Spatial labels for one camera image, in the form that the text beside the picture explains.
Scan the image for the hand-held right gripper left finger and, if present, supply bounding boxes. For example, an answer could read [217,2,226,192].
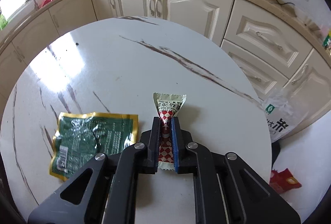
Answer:
[27,117,162,224]

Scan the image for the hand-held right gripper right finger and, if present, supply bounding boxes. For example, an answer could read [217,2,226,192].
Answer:
[171,117,302,224]

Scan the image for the red-white checkered sachet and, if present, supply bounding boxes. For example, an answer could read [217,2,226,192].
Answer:
[152,92,187,172]

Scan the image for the green yellow-edged packet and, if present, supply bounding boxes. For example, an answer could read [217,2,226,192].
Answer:
[49,111,139,183]

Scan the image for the red plastic bag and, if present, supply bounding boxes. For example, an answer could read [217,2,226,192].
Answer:
[269,168,303,194]

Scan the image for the clear white rice bag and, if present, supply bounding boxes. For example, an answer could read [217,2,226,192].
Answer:
[262,86,321,143]

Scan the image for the cream kitchen base cabinets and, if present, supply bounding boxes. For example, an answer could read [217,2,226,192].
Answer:
[0,0,331,142]

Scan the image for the colourful packet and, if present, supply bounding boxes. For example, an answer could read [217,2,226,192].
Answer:
[322,30,331,55]

